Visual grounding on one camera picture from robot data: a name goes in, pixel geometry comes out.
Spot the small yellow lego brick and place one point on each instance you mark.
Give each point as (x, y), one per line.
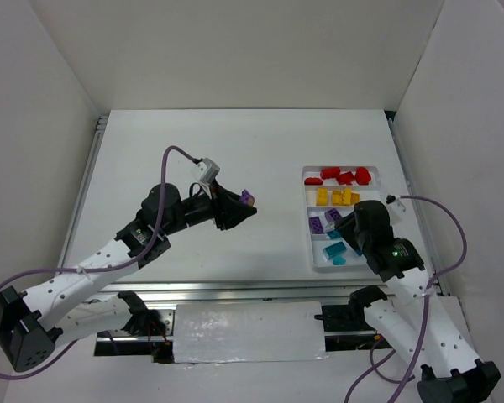
(355, 198)

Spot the teal small square brick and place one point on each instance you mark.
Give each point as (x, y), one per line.
(332, 232)

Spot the small teal lego brick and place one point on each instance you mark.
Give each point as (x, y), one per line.
(339, 261)

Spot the red flower lego piece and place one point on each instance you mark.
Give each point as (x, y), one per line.
(362, 176)

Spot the red studded lego brick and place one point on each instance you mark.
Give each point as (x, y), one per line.
(330, 173)

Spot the red curved lego brick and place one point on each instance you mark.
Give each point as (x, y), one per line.
(345, 178)

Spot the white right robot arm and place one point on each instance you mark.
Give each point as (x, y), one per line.
(417, 326)

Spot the pastel flower lego stack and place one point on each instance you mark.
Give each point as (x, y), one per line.
(247, 198)

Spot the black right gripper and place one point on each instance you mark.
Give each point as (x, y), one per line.
(347, 224)

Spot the purple studded lego brick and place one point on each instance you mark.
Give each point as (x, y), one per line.
(315, 224)

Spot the yellow studded brick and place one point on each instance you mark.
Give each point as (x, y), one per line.
(337, 198)

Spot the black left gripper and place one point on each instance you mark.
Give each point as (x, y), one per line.
(221, 207)

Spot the white sorting tray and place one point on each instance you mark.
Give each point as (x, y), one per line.
(330, 194)

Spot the yellow round lego piece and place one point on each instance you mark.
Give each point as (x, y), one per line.
(322, 197)

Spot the purple flower lego piece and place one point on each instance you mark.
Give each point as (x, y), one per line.
(332, 215)

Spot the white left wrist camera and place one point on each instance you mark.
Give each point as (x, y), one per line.
(205, 171)

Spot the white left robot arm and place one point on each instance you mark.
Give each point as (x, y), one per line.
(36, 321)

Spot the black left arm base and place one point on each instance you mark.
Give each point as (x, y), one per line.
(148, 332)

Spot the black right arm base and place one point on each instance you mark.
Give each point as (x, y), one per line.
(345, 330)

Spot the aluminium table frame rails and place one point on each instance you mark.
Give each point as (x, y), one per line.
(267, 152)

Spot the teal studded lego brick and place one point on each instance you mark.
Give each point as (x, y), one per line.
(333, 250)

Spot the yellow and teal lego stack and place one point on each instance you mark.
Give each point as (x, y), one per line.
(347, 197)

